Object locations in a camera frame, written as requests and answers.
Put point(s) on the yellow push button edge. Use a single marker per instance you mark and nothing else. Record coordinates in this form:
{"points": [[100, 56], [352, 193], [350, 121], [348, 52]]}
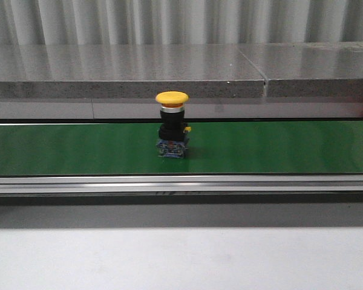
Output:
{"points": [[173, 132]]}

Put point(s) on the grey stone slab left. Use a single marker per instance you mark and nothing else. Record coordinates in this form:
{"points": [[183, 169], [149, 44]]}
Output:
{"points": [[126, 71]]}

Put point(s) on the grey stone slab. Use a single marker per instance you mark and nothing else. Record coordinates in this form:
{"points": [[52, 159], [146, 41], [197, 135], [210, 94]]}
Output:
{"points": [[126, 71], [308, 70]]}

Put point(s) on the green conveyor belt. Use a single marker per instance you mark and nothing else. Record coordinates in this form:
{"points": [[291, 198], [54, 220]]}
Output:
{"points": [[214, 147]]}

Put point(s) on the grey stone slab right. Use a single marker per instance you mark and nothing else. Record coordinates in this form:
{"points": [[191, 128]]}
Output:
{"points": [[308, 70]]}

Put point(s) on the grey corrugated curtain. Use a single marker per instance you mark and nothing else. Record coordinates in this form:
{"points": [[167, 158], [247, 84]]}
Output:
{"points": [[179, 22]]}

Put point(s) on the aluminium conveyor side rail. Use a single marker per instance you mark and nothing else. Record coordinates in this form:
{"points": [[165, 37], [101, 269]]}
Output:
{"points": [[173, 188]]}

